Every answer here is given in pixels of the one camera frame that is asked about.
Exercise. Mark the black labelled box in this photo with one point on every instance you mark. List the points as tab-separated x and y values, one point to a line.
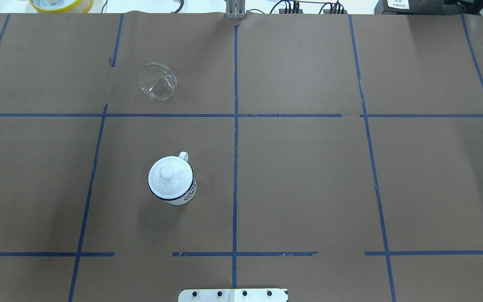
409	7

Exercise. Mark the white enamel mug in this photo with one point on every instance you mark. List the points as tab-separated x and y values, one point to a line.
183	194

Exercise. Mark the aluminium frame post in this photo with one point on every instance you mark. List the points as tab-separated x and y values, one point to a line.
235	9

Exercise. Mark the brown paper table cover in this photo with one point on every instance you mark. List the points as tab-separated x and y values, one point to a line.
338	157

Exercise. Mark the white mounting plate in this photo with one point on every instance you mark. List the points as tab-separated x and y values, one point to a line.
234	295

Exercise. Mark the yellow rimmed bowl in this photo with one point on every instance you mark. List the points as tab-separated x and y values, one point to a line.
62	6

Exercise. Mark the white mug lid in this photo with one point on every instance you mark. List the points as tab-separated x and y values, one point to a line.
169	176

